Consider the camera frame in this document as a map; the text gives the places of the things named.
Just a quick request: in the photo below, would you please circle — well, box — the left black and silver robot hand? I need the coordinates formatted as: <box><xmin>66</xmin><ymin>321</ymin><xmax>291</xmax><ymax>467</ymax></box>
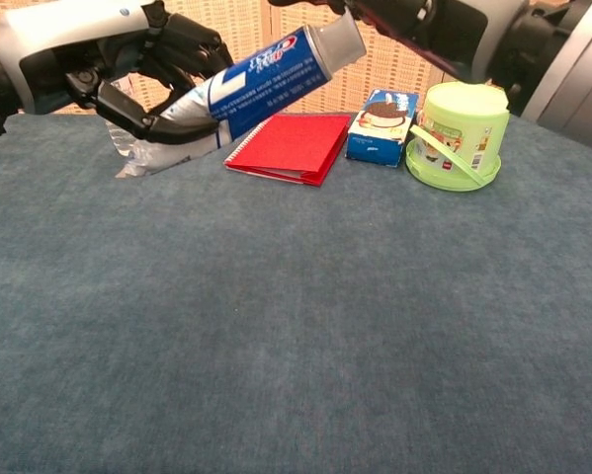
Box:
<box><xmin>0</xmin><ymin>0</ymin><xmax>235</xmax><ymax>147</ymax></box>

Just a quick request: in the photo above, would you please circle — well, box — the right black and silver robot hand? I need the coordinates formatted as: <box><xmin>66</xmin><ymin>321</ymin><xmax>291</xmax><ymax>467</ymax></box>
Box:
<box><xmin>268</xmin><ymin>0</ymin><xmax>592</xmax><ymax>155</ymax></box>

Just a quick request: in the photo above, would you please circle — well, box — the blue and white toothpaste tube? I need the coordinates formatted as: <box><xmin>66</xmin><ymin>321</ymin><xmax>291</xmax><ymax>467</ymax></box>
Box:
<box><xmin>115</xmin><ymin>25</ymin><xmax>334</xmax><ymax>179</ymax></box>

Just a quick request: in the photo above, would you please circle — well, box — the clear plastic water bottle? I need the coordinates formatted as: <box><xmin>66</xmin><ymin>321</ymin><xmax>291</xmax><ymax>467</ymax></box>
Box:
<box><xmin>105</xmin><ymin>118</ymin><xmax>136</xmax><ymax>158</ymax></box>

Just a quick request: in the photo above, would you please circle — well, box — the blue cookie box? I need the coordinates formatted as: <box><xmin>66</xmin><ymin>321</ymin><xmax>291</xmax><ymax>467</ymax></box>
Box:
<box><xmin>344</xmin><ymin>89</ymin><xmax>420</xmax><ymax>169</ymax></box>

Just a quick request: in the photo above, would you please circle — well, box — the red spiral notebook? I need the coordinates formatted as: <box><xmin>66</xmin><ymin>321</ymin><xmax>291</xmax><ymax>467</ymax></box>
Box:
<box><xmin>223</xmin><ymin>113</ymin><xmax>352</xmax><ymax>189</ymax></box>

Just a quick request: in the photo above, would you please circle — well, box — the blue table cloth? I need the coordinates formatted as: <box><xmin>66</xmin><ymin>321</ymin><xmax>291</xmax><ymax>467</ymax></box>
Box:
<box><xmin>0</xmin><ymin>112</ymin><xmax>592</xmax><ymax>474</ymax></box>

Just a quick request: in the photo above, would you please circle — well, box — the green lidded bucket with handle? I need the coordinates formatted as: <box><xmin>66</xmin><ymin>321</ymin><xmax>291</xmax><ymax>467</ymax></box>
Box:
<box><xmin>404</xmin><ymin>81</ymin><xmax>512</xmax><ymax>193</ymax></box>

